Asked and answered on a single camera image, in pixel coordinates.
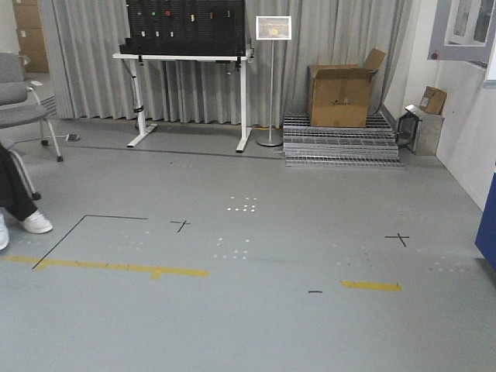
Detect black pegboard panel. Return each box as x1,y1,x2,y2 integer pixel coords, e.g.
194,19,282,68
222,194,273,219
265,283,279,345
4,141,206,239
119,0,247,57

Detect sign stand with frame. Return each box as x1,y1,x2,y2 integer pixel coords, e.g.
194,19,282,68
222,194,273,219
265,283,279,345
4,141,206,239
256,15,292,147

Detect white sneaker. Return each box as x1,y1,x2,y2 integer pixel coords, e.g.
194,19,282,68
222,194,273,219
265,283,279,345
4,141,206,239
20,211,53,234

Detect grey metal cabinet block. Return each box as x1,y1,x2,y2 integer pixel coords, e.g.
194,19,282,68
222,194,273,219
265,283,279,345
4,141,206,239
413,112,444,156

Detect white leg standing desk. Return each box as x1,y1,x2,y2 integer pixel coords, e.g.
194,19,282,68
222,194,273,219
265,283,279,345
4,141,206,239
112,48,252,153

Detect grey office chair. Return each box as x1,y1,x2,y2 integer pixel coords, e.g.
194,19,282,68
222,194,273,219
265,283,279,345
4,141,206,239
1,52,64,162

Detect stacked metal floor grates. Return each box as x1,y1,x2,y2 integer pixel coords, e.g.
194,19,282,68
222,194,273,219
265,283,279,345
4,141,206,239
283,113,404,170

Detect grey curtain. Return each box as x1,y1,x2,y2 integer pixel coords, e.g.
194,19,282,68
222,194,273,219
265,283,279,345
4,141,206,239
39,1,412,127

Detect small cardboard box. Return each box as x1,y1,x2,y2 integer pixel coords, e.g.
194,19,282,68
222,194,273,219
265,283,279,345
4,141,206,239
419,86,447,115

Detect blue panel edge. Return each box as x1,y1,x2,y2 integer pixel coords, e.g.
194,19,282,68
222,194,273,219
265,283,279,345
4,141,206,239
475,172,496,270

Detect black framed floodlight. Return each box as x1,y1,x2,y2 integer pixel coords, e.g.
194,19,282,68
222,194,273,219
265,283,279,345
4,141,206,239
395,105,422,153

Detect person leg black trousers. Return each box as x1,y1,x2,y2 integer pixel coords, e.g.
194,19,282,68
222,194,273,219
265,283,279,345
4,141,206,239
0,146,38,221

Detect large open cardboard box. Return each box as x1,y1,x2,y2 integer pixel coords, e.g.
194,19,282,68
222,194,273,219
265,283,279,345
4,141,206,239
307,48,386,128

